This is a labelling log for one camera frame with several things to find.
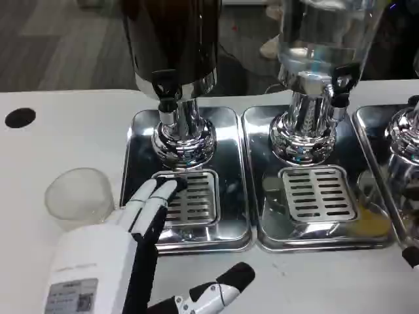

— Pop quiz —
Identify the steel tray at edge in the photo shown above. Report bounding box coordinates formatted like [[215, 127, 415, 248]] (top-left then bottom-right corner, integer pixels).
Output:
[[352, 104, 419, 256]]

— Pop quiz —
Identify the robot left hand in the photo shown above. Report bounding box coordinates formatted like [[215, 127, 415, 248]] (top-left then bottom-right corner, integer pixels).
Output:
[[42, 175, 256, 314]]

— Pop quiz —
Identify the clear water drink dispenser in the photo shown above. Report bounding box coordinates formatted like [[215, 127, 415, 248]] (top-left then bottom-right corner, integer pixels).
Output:
[[268, 0, 386, 165]]

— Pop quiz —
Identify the black round counter hole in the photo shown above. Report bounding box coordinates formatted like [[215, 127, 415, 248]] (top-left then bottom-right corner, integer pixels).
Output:
[[5, 107, 37, 130]]

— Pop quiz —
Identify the chrome dispenser base at edge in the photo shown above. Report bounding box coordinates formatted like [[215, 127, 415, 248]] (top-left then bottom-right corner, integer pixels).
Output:
[[384, 96, 419, 200]]

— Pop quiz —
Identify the black tap of clear dispenser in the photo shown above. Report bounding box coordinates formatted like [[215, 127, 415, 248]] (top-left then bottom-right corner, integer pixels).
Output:
[[330, 62, 361, 124]]

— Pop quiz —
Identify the steel tray under dark dispenser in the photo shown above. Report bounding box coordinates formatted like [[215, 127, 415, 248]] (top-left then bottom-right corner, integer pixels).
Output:
[[119, 107, 253, 255]]

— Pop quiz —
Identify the steel tray under clear dispenser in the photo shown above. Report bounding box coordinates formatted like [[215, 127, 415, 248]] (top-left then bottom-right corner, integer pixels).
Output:
[[241, 104, 397, 253]]

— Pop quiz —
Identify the clear ribbed glass cup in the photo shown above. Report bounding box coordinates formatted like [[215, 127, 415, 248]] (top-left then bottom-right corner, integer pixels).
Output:
[[45, 167, 116, 232]]

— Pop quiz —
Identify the steel drip grid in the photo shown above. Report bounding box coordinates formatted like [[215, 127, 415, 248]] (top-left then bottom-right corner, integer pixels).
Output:
[[151, 169, 220, 226], [278, 166, 359, 224]]

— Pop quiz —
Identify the dark coffee drink dispenser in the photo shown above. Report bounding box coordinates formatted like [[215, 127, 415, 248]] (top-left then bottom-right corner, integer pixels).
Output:
[[119, 0, 219, 171]]

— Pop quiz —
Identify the black tap of dark dispenser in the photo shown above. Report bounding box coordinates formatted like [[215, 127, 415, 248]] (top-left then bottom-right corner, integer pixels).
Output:
[[151, 69, 179, 127]]

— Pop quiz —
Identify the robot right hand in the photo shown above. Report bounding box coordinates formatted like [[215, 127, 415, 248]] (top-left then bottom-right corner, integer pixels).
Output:
[[401, 246, 419, 270]]

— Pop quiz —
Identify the person's shoe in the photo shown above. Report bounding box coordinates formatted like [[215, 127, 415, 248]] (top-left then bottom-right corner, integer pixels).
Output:
[[260, 35, 283, 58], [264, 4, 284, 20]]

